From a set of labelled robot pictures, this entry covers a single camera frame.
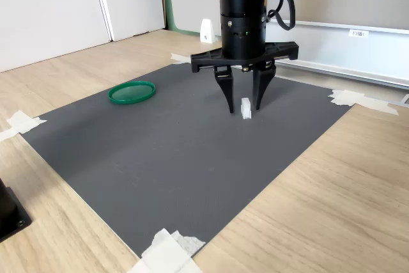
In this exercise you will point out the small white plastic terminal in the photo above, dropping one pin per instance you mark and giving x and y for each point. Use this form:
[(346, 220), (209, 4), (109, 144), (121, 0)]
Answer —
[(246, 111)]

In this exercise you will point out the round green lid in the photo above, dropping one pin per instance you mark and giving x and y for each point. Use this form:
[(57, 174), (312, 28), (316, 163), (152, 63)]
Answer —
[(131, 92)]

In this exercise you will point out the white masking tape piece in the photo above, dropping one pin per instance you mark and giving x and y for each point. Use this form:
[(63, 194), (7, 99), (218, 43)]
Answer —
[(348, 97), (180, 58), (22, 122), (166, 254)]

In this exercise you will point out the dark grey mat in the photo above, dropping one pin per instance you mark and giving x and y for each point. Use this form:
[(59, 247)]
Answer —
[(175, 158)]

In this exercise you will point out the white partition foot bracket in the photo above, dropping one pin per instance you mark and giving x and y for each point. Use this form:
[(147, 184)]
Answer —
[(207, 31)]

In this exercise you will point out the small white duct label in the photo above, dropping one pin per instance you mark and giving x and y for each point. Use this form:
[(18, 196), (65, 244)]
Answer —
[(359, 33)]

